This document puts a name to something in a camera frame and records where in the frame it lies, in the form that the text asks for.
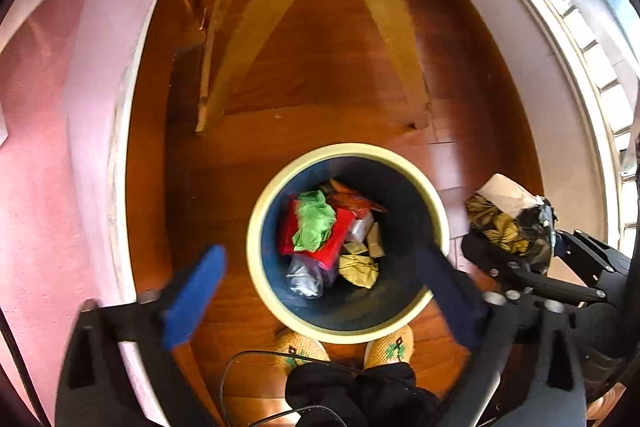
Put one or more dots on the yellow knitted slipper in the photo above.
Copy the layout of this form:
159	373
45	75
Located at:
296	350
396	347

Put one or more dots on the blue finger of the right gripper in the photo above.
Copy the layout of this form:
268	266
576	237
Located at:
509	270
560	234

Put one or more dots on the blue trash bin cream rim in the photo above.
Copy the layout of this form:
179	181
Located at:
346	313

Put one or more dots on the left yellow knitted slipper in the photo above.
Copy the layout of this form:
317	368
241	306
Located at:
296	350

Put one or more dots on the green paper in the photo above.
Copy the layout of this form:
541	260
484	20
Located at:
315	219

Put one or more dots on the person right hand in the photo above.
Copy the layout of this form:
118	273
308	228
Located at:
599	409

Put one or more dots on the clear plastic wrapper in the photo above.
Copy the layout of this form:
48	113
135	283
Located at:
305	277

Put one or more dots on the beige paper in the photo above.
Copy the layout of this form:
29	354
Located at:
366	231

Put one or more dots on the red paper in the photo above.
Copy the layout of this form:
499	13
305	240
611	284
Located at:
328	254

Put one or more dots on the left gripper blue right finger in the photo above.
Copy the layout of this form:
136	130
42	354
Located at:
461	302

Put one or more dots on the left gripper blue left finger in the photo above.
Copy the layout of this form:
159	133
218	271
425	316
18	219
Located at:
184	300

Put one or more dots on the dark floral wrapper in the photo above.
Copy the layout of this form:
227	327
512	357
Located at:
519	223

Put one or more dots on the right yellow knitted slipper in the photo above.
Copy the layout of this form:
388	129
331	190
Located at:
396	347

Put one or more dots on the yellow paper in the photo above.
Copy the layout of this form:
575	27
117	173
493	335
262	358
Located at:
359	270

